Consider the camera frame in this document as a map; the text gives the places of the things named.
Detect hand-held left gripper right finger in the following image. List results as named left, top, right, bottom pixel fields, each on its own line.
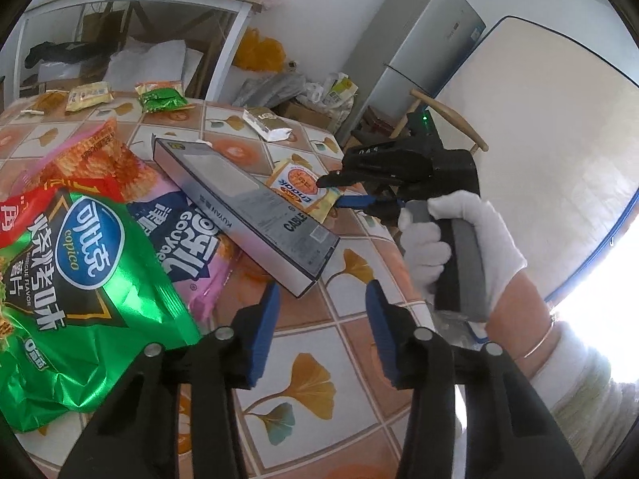
left=364, top=279, right=586, bottom=479

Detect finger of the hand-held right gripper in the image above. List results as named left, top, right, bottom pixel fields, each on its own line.
left=332, top=194, right=407, bottom=216
left=316, top=168, right=401, bottom=190

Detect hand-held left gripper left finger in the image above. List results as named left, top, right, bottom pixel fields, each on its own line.
left=59, top=282, right=282, bottom=479

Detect yellow orange snack packet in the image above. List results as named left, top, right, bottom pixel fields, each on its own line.
left=264, top=158, right=346, bottom=224

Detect pink purple snack bag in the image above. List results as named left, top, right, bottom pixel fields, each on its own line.
left=125, top=187, right=246, bottom=323

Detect long grey cable box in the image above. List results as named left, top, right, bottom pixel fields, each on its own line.
left=151, top=134, right=341, bottom=299

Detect green potato chip bag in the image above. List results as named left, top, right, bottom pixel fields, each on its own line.
left=0, top=180, right=203, bottom=434

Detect red snack bag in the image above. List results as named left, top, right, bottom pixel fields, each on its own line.
left=0, top=118, right=169, bottom=205

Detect person's right forearm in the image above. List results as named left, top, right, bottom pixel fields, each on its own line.
left=483, top=269, right=631, bottom=479

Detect person's right hand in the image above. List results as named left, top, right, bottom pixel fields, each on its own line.
left=398, top=193, right=529, bottom=311

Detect wooden chair with black seat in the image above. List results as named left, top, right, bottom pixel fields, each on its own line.
left=391, top=88, right=491, bottom=154

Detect dark red wooden stool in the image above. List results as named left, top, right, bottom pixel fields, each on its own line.
left=361, top=109, right=401, bottom=139

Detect cardboard box on floor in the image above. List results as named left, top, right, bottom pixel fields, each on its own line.
left=276, top=100, right=336, bottom=131

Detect white green printed bag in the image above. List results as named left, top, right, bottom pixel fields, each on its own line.
left=304, top=71, right=360, bottom=111

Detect silver torn sachet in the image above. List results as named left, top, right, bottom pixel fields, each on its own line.
left=242, top=106, right=294, bottom=144

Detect silver refrigerator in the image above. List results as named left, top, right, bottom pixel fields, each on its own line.
left=338, top=0, right=488, bottom=149

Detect grey plastic bags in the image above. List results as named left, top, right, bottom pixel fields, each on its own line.
left=234, top=71, right=309, bottom=109

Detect white mattress with blue edge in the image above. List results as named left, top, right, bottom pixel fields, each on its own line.
left=433, top=15, right=639, bottom=303

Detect yellow plastic bag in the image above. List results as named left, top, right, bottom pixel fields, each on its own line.
left=231, top=26, right=287, bottom=74

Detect green foil packet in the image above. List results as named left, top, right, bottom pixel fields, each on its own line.
left=136, top=85, right=189, bottom=114

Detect white sack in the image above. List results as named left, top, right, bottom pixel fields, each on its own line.
left=101, top=35, right=204, bottom=97

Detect white shelf table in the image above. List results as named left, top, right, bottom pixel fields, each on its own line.
left=12, top=0, right=264, bottom=107

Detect yellow noodle packet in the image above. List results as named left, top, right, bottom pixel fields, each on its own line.
left=64, top=82, right=114, bottom=111

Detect brown cardboard box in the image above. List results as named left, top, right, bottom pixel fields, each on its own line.
left=81, top=9, right=127, bottom=44

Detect white box under shelf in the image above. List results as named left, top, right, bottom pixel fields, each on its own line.
left=36, top=59, right=109, bottom=94

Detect gold snack packet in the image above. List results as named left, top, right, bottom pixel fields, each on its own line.
left=31, top=90, right=67, bottom=111

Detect black bag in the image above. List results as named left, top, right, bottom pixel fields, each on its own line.
left=24, top=39, right=109, bottom=69

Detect thin gold bracelet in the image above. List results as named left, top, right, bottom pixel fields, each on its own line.
left=514, top=313, right=556, bottom=360

